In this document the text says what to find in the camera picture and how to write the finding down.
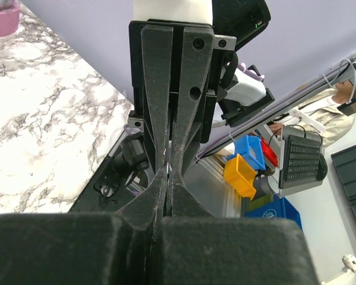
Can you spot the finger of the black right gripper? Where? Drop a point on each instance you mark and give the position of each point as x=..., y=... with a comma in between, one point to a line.
x=196, y=44
x=156, y=53

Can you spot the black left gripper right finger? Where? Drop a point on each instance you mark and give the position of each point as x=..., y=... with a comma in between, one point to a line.
x=209, y=250

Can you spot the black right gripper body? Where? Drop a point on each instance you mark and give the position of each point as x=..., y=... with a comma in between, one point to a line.
x=223, y=46

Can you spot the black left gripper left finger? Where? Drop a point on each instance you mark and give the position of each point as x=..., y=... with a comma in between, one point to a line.
x=86, y=248

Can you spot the silver keyring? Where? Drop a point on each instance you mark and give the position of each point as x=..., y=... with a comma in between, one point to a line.
x=168, y=170

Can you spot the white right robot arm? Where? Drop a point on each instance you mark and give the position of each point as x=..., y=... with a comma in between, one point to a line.
x=241, y=91

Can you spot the yellow plastic bin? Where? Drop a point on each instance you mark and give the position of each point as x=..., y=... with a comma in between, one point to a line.
x=241, y=176

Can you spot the blue storage crate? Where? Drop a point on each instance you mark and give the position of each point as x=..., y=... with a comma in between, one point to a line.
x=273, y=206

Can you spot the blue plastic bin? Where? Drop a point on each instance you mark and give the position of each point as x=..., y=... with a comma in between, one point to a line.
x=249, y=147

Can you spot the person in beige shirt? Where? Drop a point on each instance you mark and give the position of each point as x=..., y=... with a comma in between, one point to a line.
x=323, y=108

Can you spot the grey keyboard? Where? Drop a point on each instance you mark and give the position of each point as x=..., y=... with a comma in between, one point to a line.
x=301, y=159

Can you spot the pink metronome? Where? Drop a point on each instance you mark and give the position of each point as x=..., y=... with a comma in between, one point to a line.
x=9, y=17

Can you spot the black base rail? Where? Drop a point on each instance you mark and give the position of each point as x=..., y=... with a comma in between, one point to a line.
x=122, y=176

